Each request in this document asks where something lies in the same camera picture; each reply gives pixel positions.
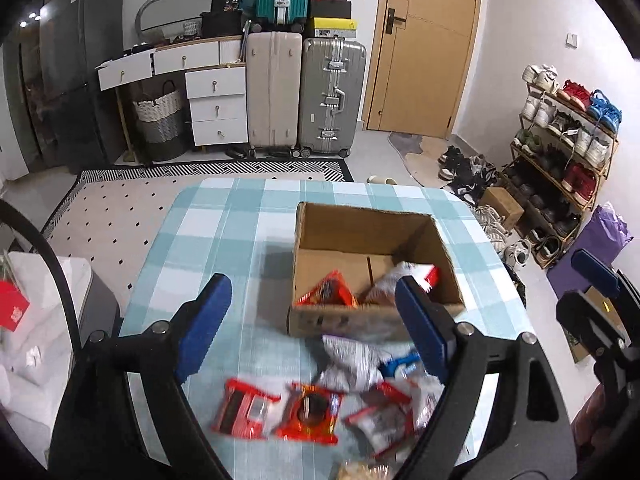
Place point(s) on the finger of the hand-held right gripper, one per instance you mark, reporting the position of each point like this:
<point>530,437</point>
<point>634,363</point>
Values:
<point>582,317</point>
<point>595,267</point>

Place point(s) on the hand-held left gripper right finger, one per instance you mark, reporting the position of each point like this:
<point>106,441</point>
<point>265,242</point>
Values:
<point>422,327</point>

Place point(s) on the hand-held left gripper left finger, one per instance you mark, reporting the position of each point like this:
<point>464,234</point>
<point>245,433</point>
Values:
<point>202,330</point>

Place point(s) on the blue snack packet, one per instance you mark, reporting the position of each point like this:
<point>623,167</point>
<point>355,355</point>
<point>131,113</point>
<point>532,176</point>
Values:
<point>400,364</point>

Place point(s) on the silver snack packet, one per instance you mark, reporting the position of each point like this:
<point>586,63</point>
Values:
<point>350,362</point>

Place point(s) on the red snack packet dark window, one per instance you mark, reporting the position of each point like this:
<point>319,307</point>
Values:
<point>242,410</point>

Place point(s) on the brown cardboard box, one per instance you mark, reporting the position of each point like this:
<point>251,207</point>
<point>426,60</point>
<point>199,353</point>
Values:
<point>345,232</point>

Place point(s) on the red cookie packet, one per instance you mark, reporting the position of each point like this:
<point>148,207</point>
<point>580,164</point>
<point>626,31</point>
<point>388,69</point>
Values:
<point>307,412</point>
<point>325,290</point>

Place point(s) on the purple gift bag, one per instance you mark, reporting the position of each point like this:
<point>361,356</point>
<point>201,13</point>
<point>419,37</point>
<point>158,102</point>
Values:
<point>597,240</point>

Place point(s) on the printed cardboard box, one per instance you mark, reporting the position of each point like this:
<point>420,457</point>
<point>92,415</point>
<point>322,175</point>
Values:
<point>575,355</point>

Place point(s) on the shoe rack with shoes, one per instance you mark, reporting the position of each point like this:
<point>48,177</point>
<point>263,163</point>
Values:
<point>575,180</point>

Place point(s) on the white sneakers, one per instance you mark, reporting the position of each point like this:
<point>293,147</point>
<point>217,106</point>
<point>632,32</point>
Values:
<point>495,232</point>

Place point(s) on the white grey appliance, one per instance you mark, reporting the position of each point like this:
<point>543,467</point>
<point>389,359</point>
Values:
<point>97,300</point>

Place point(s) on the small cardboard box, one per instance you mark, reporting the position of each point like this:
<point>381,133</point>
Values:
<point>502,205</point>

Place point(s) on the wooden shoe rack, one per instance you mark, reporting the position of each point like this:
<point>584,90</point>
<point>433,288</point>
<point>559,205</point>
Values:
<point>612,152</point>

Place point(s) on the beige dotted rug patterned border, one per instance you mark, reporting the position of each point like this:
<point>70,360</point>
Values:
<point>125,220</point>

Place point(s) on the white slipper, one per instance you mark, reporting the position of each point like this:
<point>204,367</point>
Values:
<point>382,179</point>

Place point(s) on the tan biscuit packet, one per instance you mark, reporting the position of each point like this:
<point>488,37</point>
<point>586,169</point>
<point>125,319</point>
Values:
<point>360,472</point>

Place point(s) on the pile of dark shoes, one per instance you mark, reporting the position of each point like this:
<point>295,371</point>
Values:
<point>465,170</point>

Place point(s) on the beige grey door mat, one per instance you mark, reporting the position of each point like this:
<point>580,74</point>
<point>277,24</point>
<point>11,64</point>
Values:
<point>417,155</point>

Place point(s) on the red paper envelope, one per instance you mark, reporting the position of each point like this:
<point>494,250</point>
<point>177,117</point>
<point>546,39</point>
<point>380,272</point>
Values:
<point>12,307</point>

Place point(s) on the woven laundry basket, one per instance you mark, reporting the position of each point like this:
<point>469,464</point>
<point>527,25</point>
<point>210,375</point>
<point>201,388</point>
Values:
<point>160,120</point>

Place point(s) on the white drawer cabinet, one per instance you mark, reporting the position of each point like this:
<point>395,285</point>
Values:
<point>215,105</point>

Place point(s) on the beige suitcase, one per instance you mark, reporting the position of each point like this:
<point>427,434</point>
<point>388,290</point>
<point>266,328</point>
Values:
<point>272,90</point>

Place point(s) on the silver suitcase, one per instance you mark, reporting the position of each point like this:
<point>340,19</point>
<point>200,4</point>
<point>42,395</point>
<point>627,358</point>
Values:
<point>330,95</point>

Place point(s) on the wooden door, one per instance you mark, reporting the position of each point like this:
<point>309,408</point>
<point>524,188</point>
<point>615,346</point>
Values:
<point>430,60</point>

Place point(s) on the dark grey refrigerator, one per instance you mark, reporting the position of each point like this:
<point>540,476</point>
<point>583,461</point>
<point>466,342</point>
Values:
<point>70,75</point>

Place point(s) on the yellow shoe box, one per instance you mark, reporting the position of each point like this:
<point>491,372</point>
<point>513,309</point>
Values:
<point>335,27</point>

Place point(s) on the white light switch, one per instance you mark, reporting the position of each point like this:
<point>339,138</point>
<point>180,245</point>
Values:
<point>572,39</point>

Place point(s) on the grey curved metal frame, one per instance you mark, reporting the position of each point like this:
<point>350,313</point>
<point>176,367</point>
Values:
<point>150,7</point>

